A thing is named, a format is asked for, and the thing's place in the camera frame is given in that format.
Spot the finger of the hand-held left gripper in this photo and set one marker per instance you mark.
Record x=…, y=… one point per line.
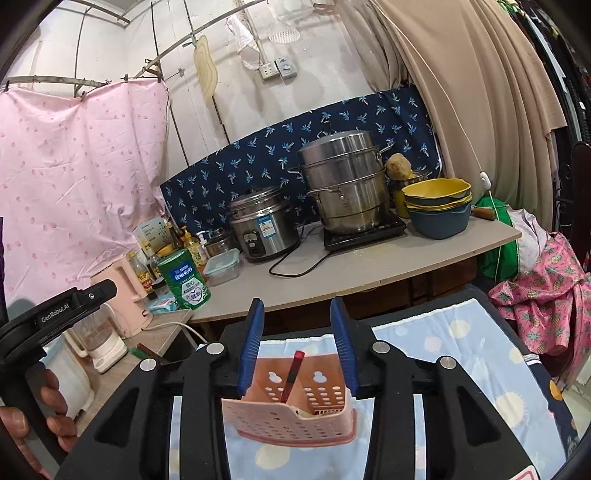
x=97, y=294

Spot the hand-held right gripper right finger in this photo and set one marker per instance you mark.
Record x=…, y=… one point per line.
x=344, y=341

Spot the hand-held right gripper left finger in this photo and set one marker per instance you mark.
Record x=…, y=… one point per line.
x=251, y=341

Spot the red chopstick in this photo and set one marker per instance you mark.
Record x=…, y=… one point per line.
x=292, y=376

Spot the pink perforated utensil holder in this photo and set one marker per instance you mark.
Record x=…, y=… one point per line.
x=286, y=420

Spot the person's left hand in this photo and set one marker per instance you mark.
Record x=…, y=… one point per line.
x=55, y=392

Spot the pink electric kettle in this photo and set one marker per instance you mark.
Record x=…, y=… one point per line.
x=122, y=295

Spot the white blender clear jar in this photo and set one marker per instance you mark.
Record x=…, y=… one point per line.
x=99, y=341

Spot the dark sauce bottle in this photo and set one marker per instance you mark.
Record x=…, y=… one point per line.
x=140, y=274

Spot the white storage bin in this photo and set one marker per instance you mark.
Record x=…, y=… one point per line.
x=69, y=383

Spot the blue tissue packet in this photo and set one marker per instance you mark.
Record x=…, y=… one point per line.
x=161, y=305

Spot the clear food container blue lid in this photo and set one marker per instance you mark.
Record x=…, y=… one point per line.
x=221, y=267

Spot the white green carton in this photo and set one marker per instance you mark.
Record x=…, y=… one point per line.
x=150, y=233

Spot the green tin can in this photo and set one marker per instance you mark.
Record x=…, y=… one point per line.
x=184, y=281

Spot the blue planet print tablecloth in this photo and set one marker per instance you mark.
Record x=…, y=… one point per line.
x=438, y=332

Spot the small steel pot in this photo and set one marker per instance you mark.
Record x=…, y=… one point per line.
x=219, y=244

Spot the yellow pump bottle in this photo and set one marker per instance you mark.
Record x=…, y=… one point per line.
x=193, y=247

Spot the black induction cooker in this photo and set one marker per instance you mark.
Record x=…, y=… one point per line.
x=364, y=235

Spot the pink dotted curtain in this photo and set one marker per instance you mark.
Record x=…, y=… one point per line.
x=74, y=184

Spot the steel rice cooker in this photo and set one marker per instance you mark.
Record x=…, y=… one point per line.
x=265, y=226

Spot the blue bowl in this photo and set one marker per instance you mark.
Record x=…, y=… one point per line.
x=438, y=226

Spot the steel steamer pot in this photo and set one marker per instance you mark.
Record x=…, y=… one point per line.
x=346, y=184

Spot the navy palm print cloth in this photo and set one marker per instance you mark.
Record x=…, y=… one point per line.
x=240, y=175

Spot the green cloth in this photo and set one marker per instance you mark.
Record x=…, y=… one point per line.
x=496, y=258

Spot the tan loofah sponge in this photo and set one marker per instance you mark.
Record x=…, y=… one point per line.
x=398, y=167

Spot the pink pineapple print cloth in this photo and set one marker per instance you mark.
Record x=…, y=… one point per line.
x=540, y=300

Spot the navy sun print table cover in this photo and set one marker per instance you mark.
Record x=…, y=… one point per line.
x=554, y=397

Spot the curved metal rod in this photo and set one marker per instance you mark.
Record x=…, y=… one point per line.
x=152, y=60

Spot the hanging cream cutting board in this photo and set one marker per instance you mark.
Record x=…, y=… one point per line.
x=206, y=69

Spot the beige curtain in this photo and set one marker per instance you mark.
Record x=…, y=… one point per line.
x=475, y=92

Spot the dark wooden chair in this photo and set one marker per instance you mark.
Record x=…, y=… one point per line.
x=582, y=184

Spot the hanging white plastic bag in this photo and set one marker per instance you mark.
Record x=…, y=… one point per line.
x=242, y=41

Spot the hanging white skimmer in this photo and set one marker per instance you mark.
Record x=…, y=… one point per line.
x=284, y=32

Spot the hanging clothes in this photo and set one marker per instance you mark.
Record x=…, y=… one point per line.
x=545, y=37

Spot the wall socket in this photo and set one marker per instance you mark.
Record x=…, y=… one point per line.
x=279, y=69

